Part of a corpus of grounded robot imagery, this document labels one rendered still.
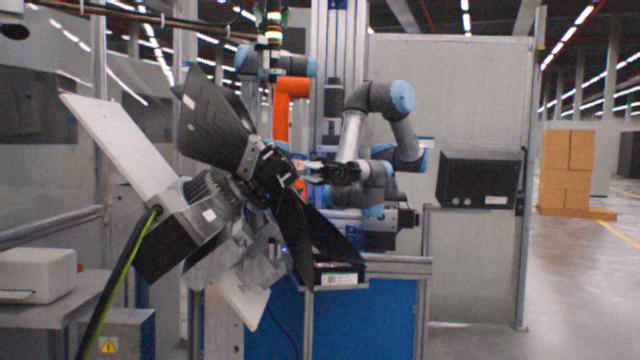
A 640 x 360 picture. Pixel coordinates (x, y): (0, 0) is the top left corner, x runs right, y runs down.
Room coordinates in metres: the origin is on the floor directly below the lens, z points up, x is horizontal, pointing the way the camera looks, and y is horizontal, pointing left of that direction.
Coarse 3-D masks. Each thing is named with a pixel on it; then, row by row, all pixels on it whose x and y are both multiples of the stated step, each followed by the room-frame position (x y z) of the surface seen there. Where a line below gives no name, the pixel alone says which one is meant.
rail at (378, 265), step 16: (288, 256) 1.59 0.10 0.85; (368, 256) 1.58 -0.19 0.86; (384, 256) 1.58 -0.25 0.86; (400, 256) 1.58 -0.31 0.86; (416, 256) 1.59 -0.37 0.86; (288, 272) 1.59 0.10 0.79; (368, 272) 1.59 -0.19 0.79; (384, 272) 1.59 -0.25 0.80; (400, 272) 1.59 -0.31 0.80; (416, 272) 1.58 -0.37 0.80
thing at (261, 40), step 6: (258, 36) 1.21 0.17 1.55; (264, 36) 1.22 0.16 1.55; (258, 42) 1.21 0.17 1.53; (264, 42) 1.22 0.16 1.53; (258, 48) 1.22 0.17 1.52; (264, 48) 1.21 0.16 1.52; (264, 54) 1.22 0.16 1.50; (264, 60) 1.22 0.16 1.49; (264, 66) 1.22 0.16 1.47; (264, 72) 1.22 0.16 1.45; (270, 72) 1.22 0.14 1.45; (276, 72) 1.22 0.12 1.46; (282, 72) 1.23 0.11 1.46
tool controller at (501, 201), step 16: (448, 160) 1.53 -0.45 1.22; (464, 160) 1.52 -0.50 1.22; (480, 160) 1.52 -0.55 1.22; (496, 160) 1.52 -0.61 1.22; (512, 160) 1.52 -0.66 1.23; (448, 176) 1.54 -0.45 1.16; (464, 176) 1.53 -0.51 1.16; (480, 176) 1.53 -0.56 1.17; (496, 176) 1.53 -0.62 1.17; (512, 176) 1.53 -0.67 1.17; (448, 192) 1.55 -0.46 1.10; (464, 192) 1.55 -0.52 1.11; (480, 192) 1.55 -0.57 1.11; (496, 192) 1.55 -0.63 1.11; (512, 192) 1.55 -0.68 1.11; (464, 208) 1.57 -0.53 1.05; (480, 208) 1.57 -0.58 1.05; (496, 208) 1.57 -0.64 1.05; (512, 208) 1.57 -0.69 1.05
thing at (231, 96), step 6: (180, 84) 1.23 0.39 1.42; (174, 90) 1.20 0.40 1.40; (180, 90) 1.22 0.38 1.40; (222, 90) 1.32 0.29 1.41; (228, 90) 1.34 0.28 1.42; (180, 96) 1.20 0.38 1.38; (228, 96) 1.30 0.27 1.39; (234, 96) 1.33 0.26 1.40; (228, 102) 1.27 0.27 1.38; (234, 102) 1.29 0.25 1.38; (240, 102) 1.31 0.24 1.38; (234, 108) 1.27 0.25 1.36; (240, 108) 1.28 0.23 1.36; (240, 114) 1.25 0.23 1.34; (246, 114) 1.27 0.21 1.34; (246, 120) 1.25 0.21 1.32; (246, 126) 1.22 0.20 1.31; (252, 126) 1.24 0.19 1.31; (252, 132) 1.22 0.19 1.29
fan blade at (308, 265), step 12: (288, 192) 1.00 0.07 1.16; (288, 204) 1.00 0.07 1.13; (276, 216) 1.07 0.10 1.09; (288, 216) 1.00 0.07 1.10; (300, 216) 0.89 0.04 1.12; (288, 228) 1.00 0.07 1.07; (300, 228) 0.92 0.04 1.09; (288, 240) 1.00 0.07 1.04; (300, 240) 0.93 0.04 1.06; (300, 252) 0.94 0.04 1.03; (312, 252) 0.85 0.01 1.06; (300, 264) 0.95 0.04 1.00; (312, 264) 0.87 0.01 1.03; (312, 276) 0.89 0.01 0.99; (312, 288) 0.91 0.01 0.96
